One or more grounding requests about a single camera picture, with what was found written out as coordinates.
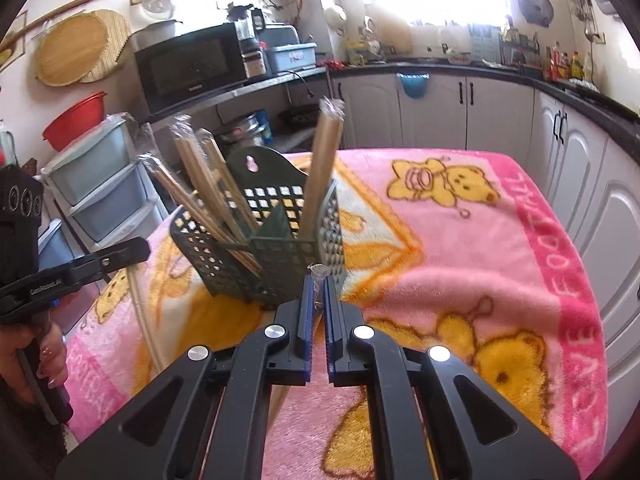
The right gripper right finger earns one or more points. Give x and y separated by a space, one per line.
433 416

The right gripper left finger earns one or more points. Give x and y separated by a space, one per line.
206 415

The chopsticks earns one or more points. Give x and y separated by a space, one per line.
159 362

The chopsticks compartment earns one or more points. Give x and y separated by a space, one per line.
213 199
327 140

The white kitchen base cabinets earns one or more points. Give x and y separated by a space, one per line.
585 166

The grey plastic drawer unit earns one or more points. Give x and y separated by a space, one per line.
105 195

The pink bear blanket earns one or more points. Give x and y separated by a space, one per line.
493 277

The red plastic basin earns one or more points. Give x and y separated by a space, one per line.
76 121

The green plastic utensil basket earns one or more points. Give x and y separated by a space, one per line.
270 267

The round bamboo board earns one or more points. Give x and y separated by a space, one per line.
83 48

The stacked steel pots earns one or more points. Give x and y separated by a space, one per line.
253 129

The black microwave oven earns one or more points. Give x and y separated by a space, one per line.
181 68

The metal shelf rack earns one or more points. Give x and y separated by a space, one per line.
274 95

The blue hanging trash basket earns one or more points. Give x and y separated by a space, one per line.
414 86

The blender with black base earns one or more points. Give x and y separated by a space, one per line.
249 22

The blue plastic bin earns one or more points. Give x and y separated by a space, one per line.
292 57

